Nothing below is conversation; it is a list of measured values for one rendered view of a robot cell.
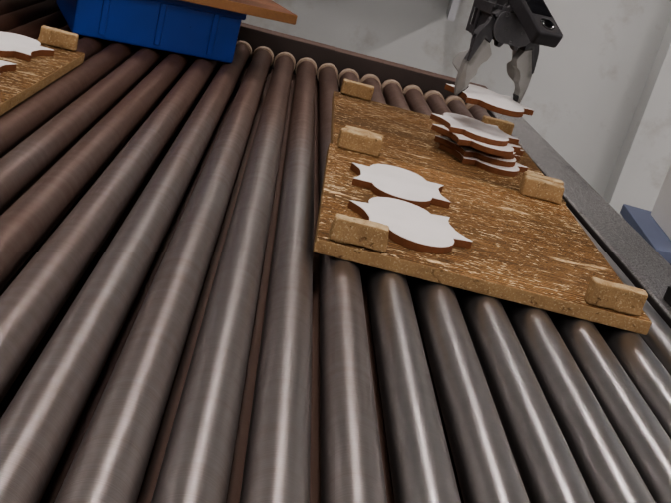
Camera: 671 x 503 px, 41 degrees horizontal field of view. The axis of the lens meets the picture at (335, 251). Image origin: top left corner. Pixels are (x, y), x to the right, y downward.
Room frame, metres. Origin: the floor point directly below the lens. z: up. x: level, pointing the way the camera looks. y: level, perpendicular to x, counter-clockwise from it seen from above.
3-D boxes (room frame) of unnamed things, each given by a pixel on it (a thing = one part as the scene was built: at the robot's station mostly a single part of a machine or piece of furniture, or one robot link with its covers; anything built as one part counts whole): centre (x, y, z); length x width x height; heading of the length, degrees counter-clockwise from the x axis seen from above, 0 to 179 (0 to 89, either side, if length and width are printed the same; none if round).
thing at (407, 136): (1.46, -0.11, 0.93); 0.41 x 0.35 x 0.02; 5
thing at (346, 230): (0.85, -0.02, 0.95); 0.06 x 0.02 x 0.03; 94
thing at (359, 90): (1.65, 0.04, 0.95); 0.06 x 0.02 x 0.03; 95
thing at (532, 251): (1.05, -0.14, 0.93); 0.41 x 0.35 x 0.02; 4
